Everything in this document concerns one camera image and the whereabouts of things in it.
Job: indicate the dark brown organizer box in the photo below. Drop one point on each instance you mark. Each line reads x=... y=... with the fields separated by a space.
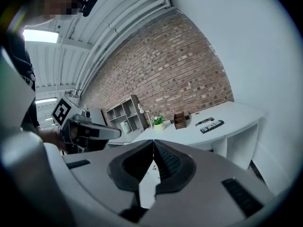
x=181 y=122

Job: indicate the grey shelf hutch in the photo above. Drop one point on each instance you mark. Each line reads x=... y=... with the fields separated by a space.
x=123 y=112

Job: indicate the white ceiling pipe run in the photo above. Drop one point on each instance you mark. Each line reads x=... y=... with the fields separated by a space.
x=123 y=20

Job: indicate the black remote control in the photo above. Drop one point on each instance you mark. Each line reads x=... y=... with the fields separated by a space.
x=211 y=126

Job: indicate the white desk with drawers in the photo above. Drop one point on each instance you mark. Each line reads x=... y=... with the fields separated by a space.
x=236 y=126

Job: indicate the silver desk lamp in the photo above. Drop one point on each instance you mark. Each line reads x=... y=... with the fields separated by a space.
x=141 y=111

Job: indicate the light grey remote control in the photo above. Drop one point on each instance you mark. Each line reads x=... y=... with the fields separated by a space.
x=204 y=120

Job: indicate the person's left forearm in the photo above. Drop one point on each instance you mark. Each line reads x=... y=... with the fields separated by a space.
x=49 y=137

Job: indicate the person's black clothing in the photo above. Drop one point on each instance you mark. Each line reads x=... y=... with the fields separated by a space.
x=26 y=63

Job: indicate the person's head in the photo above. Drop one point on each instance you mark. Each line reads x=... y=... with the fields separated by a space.
x=59 y=3

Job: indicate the potted flower plant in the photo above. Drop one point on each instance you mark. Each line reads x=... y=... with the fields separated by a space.
x=159 y=124

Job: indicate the ceiling light panel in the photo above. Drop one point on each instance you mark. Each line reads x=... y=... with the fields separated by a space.
x=46 y=100
x=41 y=35

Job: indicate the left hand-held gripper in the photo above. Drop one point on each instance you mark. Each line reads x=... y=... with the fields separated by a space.
x=61 y=112

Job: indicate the black head-worn camera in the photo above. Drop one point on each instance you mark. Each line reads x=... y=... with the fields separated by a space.
x=89 y=5

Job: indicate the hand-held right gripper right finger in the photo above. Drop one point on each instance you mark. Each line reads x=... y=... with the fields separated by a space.
x=208 y=185

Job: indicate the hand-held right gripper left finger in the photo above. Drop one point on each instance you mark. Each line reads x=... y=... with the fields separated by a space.
x=99 y=174

